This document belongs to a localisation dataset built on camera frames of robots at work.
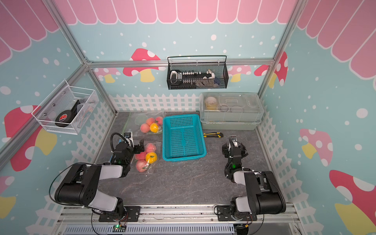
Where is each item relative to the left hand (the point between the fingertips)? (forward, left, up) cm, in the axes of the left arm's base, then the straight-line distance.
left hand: (136, 141), depth 94 cm
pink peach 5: (+20, -11, -2) cm, 23 cm away
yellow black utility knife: (+12, -52, -7) cm, 53 cm away
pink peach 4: (+13, -2, -2) cm, 13 cm away
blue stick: (-17, +5, +11) cm, 21 cm away
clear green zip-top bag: (+20, +3, -6) cm, 21 cm away
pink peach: (-4, -10, -1) cm, 10 cm away
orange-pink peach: (+19, -5, -1) cm, 20 cm away
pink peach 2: (-9, -5, -2) cm, 10 cm away
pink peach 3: (-15, -6, -1) cm, 16 cm away
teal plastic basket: (+7, -29, -7) cm, 31 cm away
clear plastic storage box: (+20, -62, +8) cm, 66 cm away
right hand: (-1, -62, +1) cm, 62 cm away
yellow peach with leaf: (-9, -12, -2) cm, 15 cm away
